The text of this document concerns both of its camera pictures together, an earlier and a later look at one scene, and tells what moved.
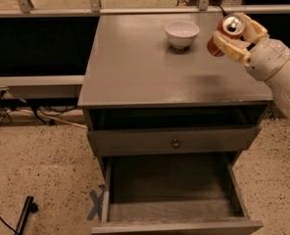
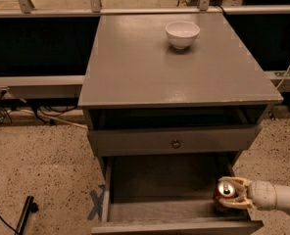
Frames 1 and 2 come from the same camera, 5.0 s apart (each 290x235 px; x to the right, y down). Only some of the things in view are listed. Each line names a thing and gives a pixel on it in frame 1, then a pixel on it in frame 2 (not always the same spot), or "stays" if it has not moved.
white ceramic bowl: (181, 33) stays
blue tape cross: (97, 203) stays
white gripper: (269, 58) → (262, 193)
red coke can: (231, 25) → (225, 189)
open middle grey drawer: (188, 194) stays
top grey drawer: (124, 142) stays
